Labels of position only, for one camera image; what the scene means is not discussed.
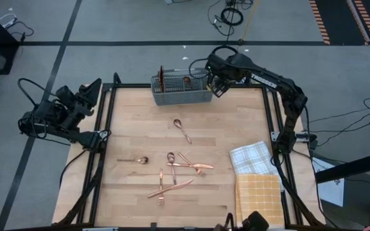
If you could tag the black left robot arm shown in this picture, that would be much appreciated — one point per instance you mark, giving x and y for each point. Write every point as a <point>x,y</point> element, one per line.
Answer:
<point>59,133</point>

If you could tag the black rounded object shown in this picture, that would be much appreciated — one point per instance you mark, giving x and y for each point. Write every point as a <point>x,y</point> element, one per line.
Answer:
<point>255,222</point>

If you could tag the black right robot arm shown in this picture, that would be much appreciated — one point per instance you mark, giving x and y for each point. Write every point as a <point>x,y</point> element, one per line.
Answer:
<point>259,75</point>

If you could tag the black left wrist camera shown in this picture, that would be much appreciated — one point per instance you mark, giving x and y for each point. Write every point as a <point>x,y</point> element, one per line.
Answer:
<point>64,93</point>

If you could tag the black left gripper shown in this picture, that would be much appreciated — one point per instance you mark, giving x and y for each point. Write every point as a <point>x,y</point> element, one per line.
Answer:
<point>66,112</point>

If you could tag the black desk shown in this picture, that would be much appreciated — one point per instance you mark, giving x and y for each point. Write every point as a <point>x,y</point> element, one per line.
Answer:
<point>348,168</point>

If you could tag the black aluminium table frame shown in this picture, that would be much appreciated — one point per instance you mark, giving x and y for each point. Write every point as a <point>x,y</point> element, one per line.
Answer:
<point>130,85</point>

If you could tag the orange plaid dish towel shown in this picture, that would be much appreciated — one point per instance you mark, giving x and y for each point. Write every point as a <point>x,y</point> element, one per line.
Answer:
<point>259,199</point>

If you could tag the grey plastic cutlery basket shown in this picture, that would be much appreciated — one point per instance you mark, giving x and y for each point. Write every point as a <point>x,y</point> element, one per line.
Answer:
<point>181,97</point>

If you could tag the white paper sheet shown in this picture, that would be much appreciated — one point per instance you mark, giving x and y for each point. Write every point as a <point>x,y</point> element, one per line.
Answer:
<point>331,192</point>

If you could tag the copper fork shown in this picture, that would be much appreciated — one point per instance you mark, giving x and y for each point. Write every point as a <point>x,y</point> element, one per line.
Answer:
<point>198,171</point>
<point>161,200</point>

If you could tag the white plaid dish towel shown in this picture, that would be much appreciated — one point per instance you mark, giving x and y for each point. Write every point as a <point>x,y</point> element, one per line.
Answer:
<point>252,160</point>

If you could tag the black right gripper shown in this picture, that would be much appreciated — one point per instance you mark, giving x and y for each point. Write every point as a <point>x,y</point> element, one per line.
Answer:
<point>223,69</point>

